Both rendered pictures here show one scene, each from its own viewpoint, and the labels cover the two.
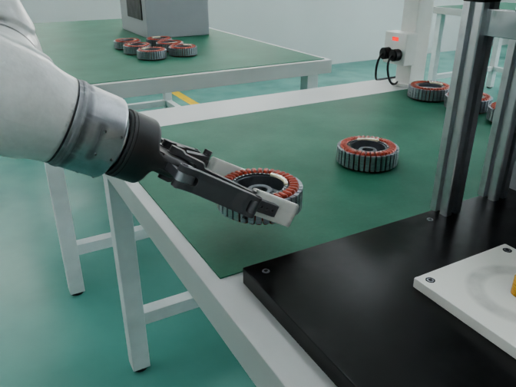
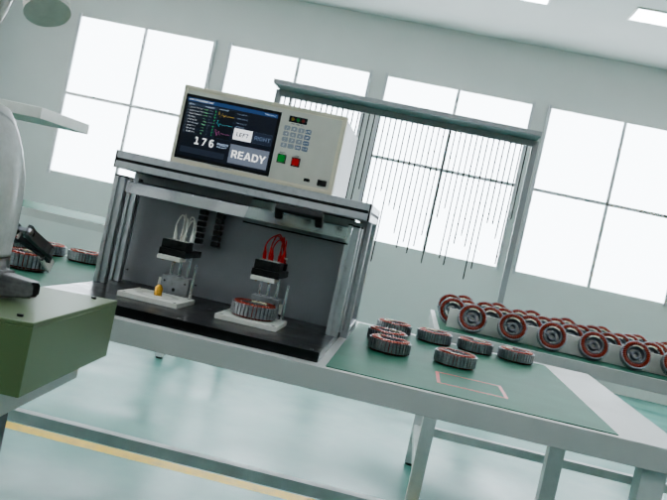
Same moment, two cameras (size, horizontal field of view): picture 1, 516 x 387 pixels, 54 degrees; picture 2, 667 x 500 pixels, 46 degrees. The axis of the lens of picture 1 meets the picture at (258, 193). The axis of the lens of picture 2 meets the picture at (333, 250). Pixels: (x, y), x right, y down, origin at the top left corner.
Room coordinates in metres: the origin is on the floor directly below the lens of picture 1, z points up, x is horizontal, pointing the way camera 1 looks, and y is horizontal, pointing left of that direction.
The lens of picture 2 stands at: (-1.01, 1.09, 1.04)
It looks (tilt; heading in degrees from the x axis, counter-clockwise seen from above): 2 degrees down; 305
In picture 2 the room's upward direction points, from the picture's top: 12 degrees clockwise
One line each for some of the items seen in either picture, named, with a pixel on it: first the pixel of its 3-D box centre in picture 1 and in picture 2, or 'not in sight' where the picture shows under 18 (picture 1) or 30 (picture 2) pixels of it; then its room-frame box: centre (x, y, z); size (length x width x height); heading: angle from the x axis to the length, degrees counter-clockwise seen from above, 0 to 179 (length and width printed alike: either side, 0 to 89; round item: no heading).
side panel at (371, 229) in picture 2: not in sight; (357, 278); (0.23, -0.84, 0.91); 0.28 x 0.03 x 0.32; 119
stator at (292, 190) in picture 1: (259, 194); (24, 258); (0.59, 0.00, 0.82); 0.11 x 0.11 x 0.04
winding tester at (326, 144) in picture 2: not in sight; (271, 148); (0.46, -0.62, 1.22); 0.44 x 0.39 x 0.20; 29
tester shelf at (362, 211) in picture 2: not in sight; (257, 190); (0.47, -0.61, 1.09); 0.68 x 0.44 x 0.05; 29
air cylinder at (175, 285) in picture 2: not in sight; (177, 286); (0.50, -0.40, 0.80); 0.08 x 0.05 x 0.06; 29
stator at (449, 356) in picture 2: not in sight; (455, 358); (-0.13, -0.82, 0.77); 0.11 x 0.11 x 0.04
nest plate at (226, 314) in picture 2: not in sight; (251, 319); (0.21, -0.39, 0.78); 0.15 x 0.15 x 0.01; 29
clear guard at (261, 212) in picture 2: not in sight; (307, 222); (0.14, -0.43, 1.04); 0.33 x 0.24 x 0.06; 119
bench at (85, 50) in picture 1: (131, 114); not in sight; (2.49, 0.65, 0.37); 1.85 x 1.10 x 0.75; 29
